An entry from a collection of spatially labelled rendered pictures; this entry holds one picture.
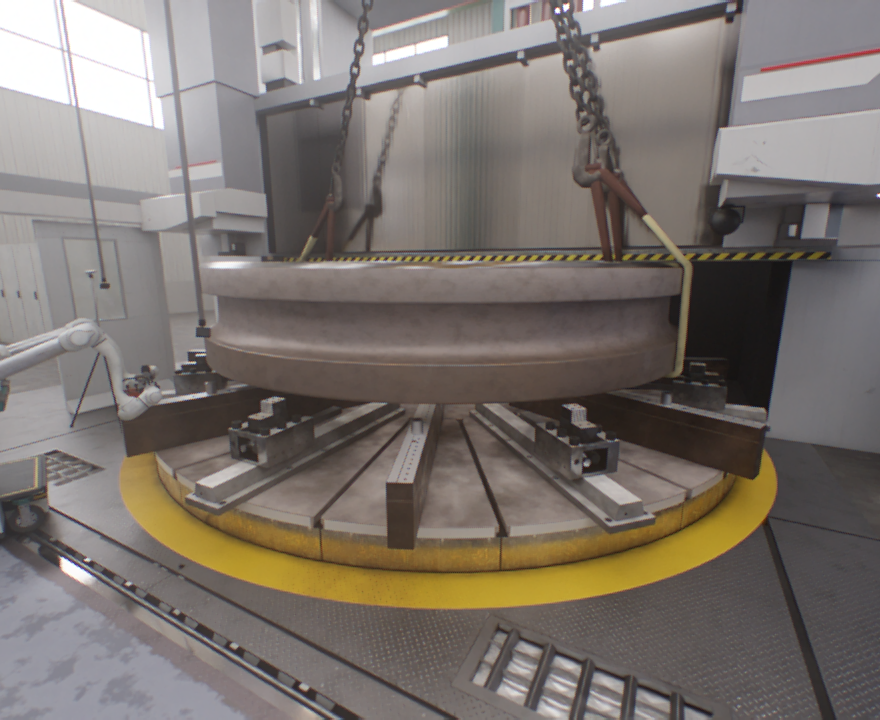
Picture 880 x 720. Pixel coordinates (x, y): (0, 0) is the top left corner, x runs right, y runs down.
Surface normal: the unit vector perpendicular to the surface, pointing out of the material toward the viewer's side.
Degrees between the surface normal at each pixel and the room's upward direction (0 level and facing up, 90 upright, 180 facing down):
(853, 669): 0
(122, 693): 0
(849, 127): 90
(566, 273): 90
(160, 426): 90
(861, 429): 90
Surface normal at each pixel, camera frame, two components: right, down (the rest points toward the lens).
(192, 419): 0.65, 0.16
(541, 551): 0.18, 0.20
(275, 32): -0.47, 0.18
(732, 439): -0.76, 0.14
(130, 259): 0.88, 0.10
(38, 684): 0.00, -0.98
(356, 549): -0.18, 0.20
